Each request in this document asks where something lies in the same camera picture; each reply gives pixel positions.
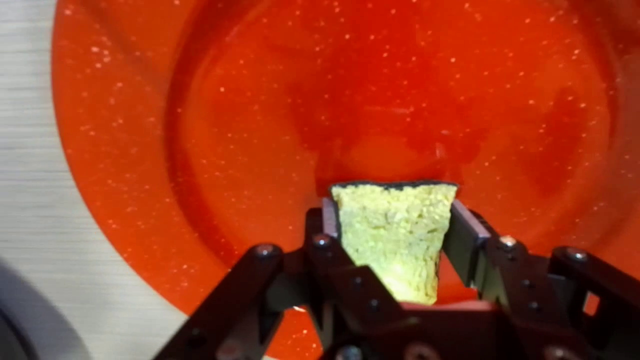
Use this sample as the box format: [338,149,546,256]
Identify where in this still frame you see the black frying pan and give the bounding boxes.
[0,262,92,360]

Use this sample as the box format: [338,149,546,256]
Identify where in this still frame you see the large red plate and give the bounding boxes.
[50,0,640,360]

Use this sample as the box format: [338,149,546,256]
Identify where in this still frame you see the yellow sponge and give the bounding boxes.
[330,179,460,305]

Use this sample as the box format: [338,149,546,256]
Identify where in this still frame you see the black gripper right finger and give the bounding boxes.
[442,197,529,304]

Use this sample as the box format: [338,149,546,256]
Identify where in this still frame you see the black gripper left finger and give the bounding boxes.
[303,195,355,270]

